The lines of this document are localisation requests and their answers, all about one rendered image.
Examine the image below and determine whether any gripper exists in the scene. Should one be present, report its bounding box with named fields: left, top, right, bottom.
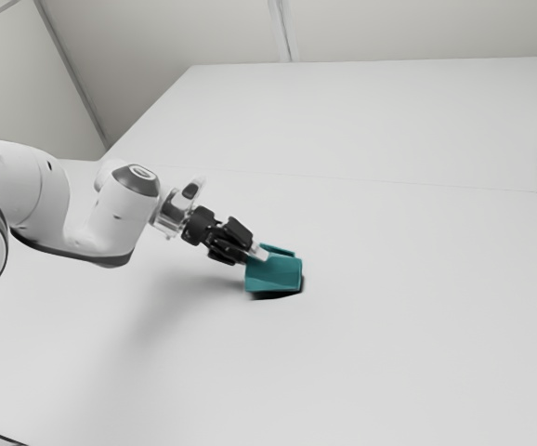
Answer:
left=180, top=206, right=270, bottom=267

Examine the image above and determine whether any teal faceted mug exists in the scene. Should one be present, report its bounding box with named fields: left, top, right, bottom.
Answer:
left=242, top=243, right=306, bottom=295

